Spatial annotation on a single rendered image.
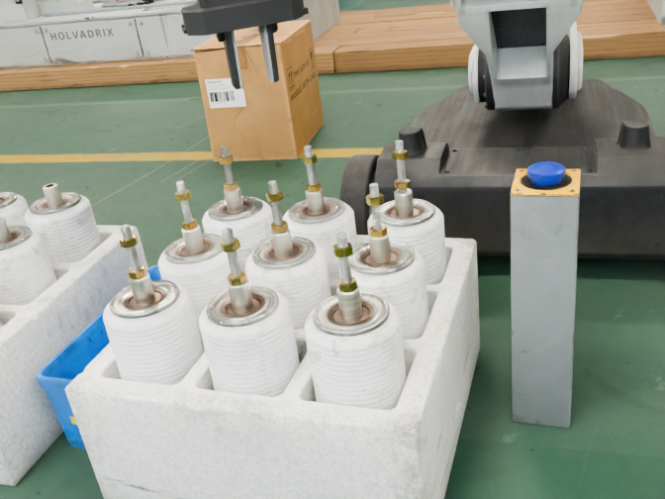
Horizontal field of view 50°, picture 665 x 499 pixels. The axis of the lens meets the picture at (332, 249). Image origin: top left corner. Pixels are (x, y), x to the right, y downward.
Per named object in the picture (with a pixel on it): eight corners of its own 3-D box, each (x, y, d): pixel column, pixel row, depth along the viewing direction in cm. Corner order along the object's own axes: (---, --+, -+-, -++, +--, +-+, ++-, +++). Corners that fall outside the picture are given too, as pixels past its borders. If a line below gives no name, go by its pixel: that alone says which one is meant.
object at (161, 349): (124, 447, 85) (81, 317, 77) (171, 396, 92) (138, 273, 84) (191, 463, 81) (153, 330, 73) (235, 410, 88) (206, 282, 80)
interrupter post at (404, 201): (412, 210, 92) (410, 186, 90) (416, 217, 90) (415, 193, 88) (394, 213, 92) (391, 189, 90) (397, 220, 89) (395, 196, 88)
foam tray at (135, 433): (240, 327, 118) (220, 229, 110) (480, 347, 106) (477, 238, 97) (106, 508, 86) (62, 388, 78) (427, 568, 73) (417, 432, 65)
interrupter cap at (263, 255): (247, 273, 82) (246, 268, 81) (257, 244, 88) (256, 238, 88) (313, 268, 81) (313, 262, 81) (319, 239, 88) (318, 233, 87)
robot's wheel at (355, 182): (371, 234, 144) (360, 139, 135) (395, 235, 142) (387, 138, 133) (345, 285, 127) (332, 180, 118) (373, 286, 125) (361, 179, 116)
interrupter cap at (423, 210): (427, 199, 94) (427, 194, 94) (441, 223, 87) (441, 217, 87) (370, 208, 94) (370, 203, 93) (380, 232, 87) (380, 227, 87)
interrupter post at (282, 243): (273, 260, 84) (268, 236, 82) (275, 251, 86) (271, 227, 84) (293, 259, 83) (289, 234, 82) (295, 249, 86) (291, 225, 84)
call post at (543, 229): (517, 387, 97) (516, 170, 83) (572, 392, 94) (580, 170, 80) (512, 422, 91) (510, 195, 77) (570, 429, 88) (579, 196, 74)
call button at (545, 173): (528, 177, 81) (528, 160, 80) (565, 177, 80) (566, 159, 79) (525, 191, 78) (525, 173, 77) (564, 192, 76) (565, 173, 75)
